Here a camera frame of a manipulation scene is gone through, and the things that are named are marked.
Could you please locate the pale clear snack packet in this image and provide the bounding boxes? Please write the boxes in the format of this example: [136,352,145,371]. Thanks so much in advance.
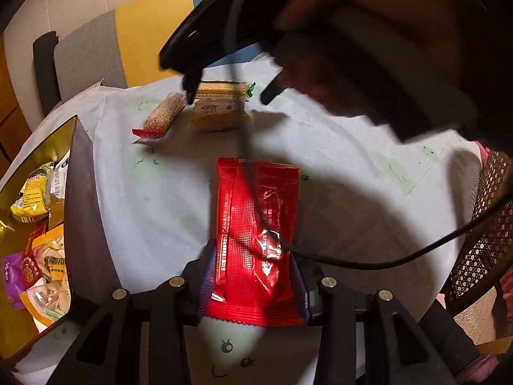
[20,281,73,333]

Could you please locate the black cable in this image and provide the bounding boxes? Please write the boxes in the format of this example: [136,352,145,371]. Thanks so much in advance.
[224,0,513,270]

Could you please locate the green-ended sesame bar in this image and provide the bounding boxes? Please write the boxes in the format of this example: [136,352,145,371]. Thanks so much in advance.
[196,81,256,99]

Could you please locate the wooden wardrobe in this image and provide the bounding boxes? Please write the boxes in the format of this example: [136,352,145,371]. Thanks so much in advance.
[0,32,35,169]

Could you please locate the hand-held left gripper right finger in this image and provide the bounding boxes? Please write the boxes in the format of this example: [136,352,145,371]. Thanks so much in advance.
[290,257,459,385]

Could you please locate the brown cracker packet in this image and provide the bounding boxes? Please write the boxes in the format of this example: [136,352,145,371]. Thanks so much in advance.
[185,98,253,134]

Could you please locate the person's right hand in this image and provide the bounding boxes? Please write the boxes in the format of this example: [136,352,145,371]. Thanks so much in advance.
[274,0,477,143]

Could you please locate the white snack packet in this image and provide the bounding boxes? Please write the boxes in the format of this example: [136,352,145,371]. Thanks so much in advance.
[50,156,72,201]

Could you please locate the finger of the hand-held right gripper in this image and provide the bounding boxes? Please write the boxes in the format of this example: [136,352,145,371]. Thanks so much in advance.
[182,66,202,104]
[260,70,291,105]

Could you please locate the grey yellow blue chair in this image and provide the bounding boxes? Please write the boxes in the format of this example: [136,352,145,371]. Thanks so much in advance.
[33,0,257,107]

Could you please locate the pink cloth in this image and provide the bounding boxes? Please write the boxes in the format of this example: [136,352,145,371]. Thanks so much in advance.
[457,355,513,385]

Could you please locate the white printed tablecloth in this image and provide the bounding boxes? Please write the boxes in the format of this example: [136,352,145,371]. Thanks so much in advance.
[0,54,482,385]

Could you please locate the large red snack packet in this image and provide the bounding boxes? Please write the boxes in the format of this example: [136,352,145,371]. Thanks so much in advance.
[206,158,305,326]

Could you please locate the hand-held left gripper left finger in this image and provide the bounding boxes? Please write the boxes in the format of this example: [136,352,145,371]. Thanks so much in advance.
[46,238,217,385]

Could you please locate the purple candy packet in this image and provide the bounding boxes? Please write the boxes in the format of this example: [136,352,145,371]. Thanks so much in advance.
[0,252,27,309]

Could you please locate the yellow-topped dumpling snack packet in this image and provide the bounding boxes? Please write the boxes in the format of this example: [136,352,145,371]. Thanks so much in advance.
[32,225,67,285]

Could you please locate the red-ended sesame bar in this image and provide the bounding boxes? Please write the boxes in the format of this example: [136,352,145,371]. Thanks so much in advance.
[132,91,187,141]

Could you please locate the bright yellow snack packet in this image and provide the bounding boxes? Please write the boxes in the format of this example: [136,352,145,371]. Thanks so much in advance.
[10,162,55,223]

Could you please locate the small red candy packet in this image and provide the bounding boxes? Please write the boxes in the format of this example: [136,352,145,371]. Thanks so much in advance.
[22,228,46,289]

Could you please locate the gold tin box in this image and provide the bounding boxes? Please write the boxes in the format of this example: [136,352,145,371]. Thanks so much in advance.
[0,114,121,364]

